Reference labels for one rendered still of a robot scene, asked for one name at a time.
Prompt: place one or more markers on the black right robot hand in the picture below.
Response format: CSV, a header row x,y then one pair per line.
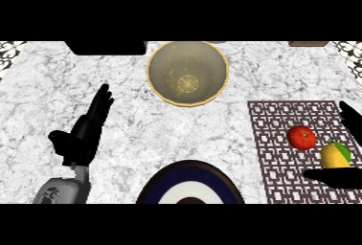
x,y
351,121

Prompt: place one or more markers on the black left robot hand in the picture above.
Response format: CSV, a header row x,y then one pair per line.
x,y
84,134

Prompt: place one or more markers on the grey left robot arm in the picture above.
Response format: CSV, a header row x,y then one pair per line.
x,y
66,190

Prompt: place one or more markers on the red tomato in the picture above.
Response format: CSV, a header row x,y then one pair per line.
x,y
302,137

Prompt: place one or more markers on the brown white patterned placemat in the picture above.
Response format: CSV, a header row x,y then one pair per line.
x,y
279,153

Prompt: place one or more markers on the grey gold-rimmed bowl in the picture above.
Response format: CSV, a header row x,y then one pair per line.
x,y
189,73

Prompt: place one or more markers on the yellow mango with green leaf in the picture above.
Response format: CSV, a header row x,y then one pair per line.
x,y
336,155

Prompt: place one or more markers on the black white ornate tile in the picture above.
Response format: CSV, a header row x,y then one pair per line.
x,y
351,55
10,55

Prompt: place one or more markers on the brown wooden block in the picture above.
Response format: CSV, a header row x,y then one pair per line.
x,y
310,43

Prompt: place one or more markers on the black appliance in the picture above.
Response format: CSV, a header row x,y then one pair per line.
x,y
106,48

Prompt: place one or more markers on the blue white round plate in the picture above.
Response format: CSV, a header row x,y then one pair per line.
x,y
192,186

